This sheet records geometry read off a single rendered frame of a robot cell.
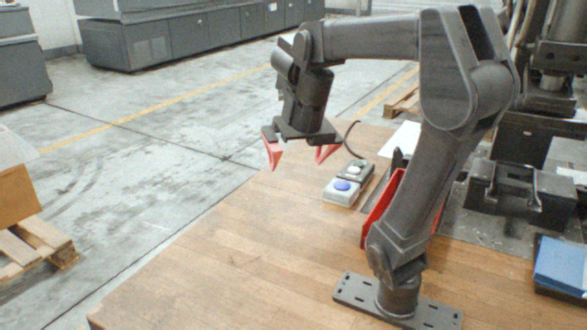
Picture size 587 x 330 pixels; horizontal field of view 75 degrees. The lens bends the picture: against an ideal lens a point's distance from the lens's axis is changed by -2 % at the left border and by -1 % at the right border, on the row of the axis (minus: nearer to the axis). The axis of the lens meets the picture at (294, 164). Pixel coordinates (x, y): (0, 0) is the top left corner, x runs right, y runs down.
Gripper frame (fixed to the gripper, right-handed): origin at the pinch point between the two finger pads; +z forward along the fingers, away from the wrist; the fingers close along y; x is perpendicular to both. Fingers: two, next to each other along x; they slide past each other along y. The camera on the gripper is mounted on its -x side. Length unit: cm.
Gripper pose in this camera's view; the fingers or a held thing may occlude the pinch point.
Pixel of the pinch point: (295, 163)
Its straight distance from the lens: 74.9
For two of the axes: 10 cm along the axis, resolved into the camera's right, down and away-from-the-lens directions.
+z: -1.8, 7.6, 6.2
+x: 3.8, 6.4, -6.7
